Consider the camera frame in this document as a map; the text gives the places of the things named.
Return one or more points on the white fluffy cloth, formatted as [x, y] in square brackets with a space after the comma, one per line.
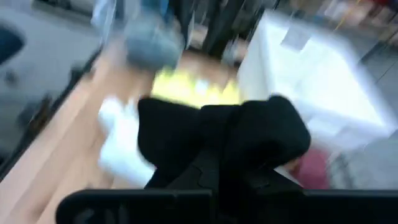
[124, 149]

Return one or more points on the blue sock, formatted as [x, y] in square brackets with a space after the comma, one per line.
[152, 49]

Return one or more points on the yellow cloth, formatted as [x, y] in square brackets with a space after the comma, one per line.
[186, 90]

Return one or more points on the clear plastic container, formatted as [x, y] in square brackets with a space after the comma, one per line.
[105, 18]

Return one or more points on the black cloth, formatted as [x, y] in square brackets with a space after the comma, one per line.
[186, 130]

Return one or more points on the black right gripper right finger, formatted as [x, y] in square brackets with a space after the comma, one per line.
[248, 182]

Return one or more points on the maroon cloth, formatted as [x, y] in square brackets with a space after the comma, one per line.
[311, 171]

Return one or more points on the white plastic bin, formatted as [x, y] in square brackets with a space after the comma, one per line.
[311, 87]

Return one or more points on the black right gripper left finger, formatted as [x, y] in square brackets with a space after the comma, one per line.
[192, 177]

